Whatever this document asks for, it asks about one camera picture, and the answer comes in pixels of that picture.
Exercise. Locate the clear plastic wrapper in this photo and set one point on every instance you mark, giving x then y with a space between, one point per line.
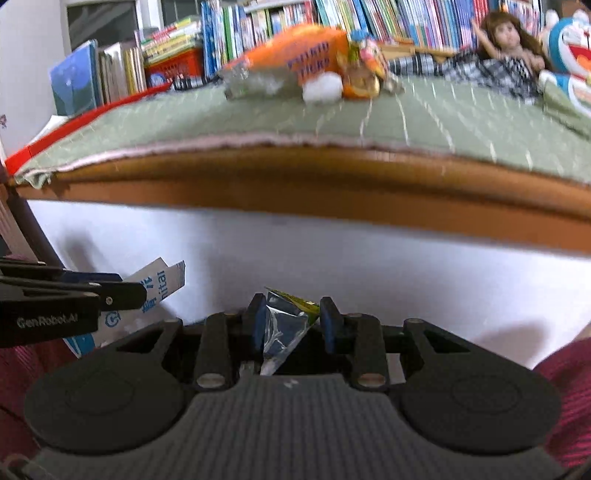
254 83

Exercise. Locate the blue cat plush toy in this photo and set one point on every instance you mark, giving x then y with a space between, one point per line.
570 46

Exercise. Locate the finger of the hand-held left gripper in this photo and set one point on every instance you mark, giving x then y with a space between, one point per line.
92 277
117 295

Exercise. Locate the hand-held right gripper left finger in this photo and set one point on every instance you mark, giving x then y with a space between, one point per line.
258 325

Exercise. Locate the silver foil wrapper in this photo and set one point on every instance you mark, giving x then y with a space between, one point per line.
281 327

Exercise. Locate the green checked blanket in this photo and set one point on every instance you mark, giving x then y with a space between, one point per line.
277 120

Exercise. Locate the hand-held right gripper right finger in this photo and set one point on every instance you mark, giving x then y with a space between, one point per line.
328 325

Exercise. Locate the white and blue paper packet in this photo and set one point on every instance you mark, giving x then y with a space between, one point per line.
157 281

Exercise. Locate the wooden table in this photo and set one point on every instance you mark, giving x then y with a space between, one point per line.
295 184

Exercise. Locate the orange snack bag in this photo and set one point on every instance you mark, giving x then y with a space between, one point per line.
300 50

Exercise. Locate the stack of picture books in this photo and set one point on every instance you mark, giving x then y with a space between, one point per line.
173 37

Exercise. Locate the white paper sheet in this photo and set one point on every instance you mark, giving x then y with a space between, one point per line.
48 129

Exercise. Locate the row of thin paperbacks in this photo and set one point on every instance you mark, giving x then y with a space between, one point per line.
106 74

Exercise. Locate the shelf row of colourful books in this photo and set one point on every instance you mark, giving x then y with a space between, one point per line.
392 18

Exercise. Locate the red plastic crate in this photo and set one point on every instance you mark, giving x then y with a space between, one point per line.
178 67

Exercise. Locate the white fluffy ball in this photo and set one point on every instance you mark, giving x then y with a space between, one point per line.
322 87

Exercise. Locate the brown-haired doll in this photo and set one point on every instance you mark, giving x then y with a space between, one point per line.
505 37

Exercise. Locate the colourful snack wrapper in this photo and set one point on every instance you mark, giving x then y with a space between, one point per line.
367 69

